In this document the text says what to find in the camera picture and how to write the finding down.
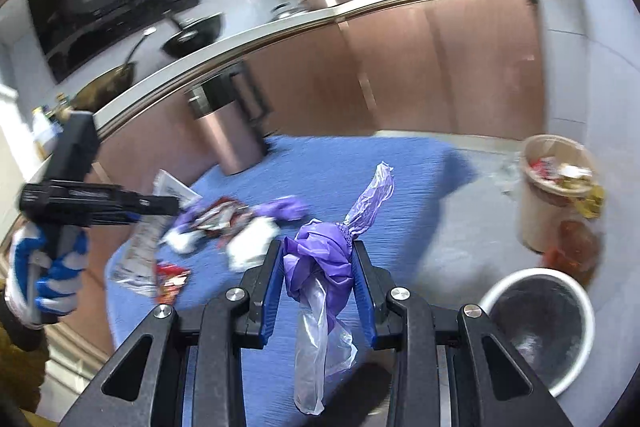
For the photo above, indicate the white waste bin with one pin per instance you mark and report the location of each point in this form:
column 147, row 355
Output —
column 540, row 322

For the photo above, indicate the printed clear plastic wrapper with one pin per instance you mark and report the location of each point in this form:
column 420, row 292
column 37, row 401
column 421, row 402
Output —
column 140, row 247

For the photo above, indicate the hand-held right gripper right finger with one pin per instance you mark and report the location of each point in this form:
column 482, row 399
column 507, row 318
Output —
column 362, row 297

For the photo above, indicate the purple plastic bag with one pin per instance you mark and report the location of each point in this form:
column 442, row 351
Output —
column 320, row 252

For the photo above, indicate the black frying pan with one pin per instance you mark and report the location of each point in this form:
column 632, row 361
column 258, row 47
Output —
column 192, row 38

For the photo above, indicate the person's left hand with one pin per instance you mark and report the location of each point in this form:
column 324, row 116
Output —
column 60, row 272

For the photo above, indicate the small white tissue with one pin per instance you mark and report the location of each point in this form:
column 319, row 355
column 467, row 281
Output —
column 182, row 242

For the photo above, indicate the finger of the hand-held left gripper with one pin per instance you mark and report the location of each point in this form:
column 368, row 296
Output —
column 160, row 206

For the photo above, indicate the large white tissue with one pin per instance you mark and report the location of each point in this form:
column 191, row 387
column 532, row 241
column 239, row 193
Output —
column 247, row 247

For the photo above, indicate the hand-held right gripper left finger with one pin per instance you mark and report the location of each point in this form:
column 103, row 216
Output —
column 272, row 287

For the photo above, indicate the small red snack wrapper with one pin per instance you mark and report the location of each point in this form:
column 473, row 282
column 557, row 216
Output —
column 172, row 279

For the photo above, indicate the white plastic bottle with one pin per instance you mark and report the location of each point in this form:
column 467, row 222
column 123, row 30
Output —
column 44, row 132

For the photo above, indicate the blue mat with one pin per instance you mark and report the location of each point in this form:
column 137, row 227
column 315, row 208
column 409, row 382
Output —
column 320, row 177

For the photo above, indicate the beige waste bin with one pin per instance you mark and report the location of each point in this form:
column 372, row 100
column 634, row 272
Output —
column 537, row 217

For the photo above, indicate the brass wok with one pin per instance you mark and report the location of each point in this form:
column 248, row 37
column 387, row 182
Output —
column 107, row 82

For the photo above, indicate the purple disposable glove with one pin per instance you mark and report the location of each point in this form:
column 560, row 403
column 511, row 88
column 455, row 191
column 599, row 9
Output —
column 285, row 208

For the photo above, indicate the copper electric kettle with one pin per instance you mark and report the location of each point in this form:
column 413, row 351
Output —
column 225, row 137

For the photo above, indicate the person's left forearm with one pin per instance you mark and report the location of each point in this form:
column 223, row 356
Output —
column 20, row 357

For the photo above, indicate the red and white snack wrapper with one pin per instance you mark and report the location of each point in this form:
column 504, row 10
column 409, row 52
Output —
column 220, row 217

